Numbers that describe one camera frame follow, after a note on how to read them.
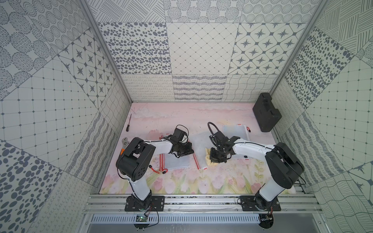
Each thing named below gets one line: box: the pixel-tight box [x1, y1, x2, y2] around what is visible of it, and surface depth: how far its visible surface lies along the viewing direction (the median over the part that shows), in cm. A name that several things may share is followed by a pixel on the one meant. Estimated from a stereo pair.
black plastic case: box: [252, 92, 282, 133], surface depth 99 cm
